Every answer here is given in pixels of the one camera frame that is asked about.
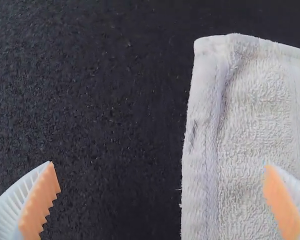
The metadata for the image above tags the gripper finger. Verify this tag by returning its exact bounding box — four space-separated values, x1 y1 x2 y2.
0 160 62 240
261 164 300 240

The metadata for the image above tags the pale towel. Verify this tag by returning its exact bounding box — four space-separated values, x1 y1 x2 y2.
179 31 300 240

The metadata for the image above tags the black mat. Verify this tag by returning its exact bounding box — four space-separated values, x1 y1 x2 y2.
0 0 300 240

